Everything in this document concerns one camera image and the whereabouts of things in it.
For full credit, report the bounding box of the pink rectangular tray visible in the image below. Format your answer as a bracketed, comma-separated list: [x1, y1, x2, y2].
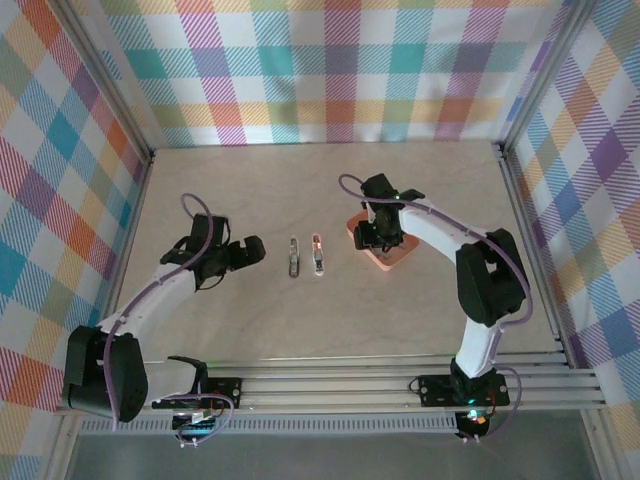
[344, 209, 419, 274]

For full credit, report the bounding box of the grey metal clip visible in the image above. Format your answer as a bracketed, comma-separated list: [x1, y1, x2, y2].
[287, 236, 304, 278]

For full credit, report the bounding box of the colourful plaid backdrop cloth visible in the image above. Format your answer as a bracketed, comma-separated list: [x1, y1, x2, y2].
[0, 0, 640, 480]

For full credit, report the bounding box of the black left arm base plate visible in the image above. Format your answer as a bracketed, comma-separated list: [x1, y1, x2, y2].
[151, 375, 245, 410]

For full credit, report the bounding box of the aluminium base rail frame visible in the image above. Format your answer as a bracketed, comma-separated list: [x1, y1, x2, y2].
[54, 349, 609, 414]

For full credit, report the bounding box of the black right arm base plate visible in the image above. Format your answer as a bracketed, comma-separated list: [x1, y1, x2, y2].
[416, 373, 512, 407]

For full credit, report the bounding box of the grey slotted cable duct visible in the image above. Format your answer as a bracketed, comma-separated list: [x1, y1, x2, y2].
[78, 418, 460, 437]

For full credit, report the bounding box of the aluminium frame post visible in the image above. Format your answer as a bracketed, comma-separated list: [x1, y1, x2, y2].
[62, 0, 155, 164]
[497, 0, 599, 154]

